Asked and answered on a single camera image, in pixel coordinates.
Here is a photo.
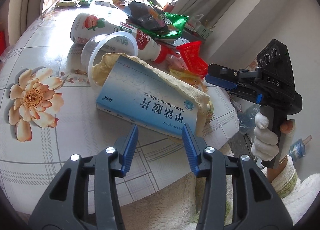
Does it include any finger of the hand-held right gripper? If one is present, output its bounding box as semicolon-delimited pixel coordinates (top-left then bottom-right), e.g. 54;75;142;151
205;74;262;103
208;63;258;84

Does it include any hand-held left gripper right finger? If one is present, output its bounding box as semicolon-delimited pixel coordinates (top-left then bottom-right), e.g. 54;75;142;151
182;123;294;230

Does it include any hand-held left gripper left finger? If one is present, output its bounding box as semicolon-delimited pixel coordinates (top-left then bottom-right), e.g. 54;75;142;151
29;125;139;230

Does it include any blue white medicine box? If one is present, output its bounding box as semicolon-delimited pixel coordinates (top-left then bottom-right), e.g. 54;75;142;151
96;55;200;138

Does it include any glossy green snack bag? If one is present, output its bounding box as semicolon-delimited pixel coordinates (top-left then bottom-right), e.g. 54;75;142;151
125;12;189;41

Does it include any white strawberry drink bottle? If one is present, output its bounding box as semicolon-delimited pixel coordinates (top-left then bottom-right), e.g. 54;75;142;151
70;13;173;64

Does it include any white cable box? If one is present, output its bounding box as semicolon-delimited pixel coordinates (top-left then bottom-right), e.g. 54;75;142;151
90;0;118;9

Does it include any person's right forearm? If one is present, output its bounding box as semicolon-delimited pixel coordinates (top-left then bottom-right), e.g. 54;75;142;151
266;155;320;223

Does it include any person's right hand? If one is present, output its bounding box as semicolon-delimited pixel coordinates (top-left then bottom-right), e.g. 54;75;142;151
251;115;295;159

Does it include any red plastic wrapper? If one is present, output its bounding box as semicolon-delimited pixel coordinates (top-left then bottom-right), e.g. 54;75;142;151
176;41;208;74

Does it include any yellow orange sachet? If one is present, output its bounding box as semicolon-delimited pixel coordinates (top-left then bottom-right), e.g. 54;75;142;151
169;68;203;85

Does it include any green plastic storage basket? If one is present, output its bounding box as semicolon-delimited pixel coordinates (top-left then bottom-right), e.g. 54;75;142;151
196;23;213;40

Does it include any cream fleece robe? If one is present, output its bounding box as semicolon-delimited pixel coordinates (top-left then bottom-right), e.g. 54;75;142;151
117;142;320;230

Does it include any blue printed plastic bag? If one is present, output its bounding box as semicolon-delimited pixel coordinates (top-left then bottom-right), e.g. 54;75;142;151
290;136;312;158

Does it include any dark snack bag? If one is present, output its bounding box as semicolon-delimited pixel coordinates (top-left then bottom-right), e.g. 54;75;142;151
127;0;169;32

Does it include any clear plastic cup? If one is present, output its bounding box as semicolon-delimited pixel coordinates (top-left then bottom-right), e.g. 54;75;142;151
81;31;139;90

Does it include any orange snack bag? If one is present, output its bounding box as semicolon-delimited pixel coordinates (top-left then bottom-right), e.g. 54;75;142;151
111;0;133;10

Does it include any beige packet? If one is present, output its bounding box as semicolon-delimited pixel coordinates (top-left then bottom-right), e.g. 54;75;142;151
55;0;78;8

